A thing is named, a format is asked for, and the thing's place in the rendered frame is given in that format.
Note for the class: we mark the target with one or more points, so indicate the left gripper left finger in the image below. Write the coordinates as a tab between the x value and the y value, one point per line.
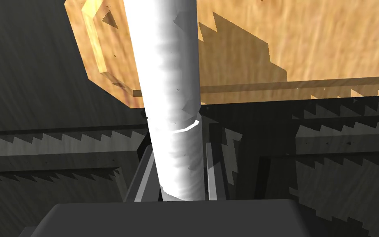
143	177

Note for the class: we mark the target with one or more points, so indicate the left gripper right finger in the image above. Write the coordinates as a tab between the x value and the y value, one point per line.
214	177

